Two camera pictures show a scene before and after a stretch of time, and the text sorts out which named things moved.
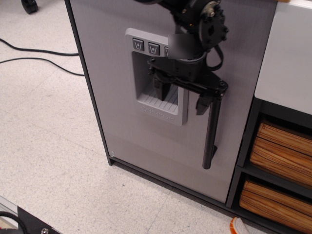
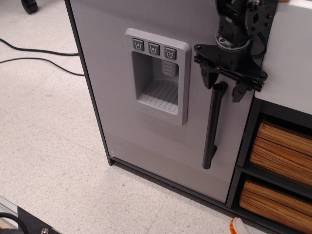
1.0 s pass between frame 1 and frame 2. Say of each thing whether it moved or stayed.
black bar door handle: stayed
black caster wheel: stayed
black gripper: moved
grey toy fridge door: stayed
